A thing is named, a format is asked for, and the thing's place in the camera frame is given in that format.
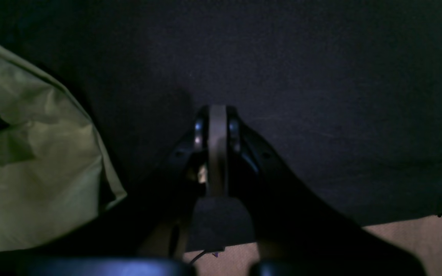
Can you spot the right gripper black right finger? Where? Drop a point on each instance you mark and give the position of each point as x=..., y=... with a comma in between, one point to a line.
x=298, y=234

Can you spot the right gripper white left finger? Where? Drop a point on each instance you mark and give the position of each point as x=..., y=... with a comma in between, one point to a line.
x=166, y=199

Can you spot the green T-shirt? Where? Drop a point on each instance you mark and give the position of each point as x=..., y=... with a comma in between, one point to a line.
x=55, y=171

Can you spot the black table cloth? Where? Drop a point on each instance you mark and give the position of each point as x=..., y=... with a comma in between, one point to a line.
x=347, y=92

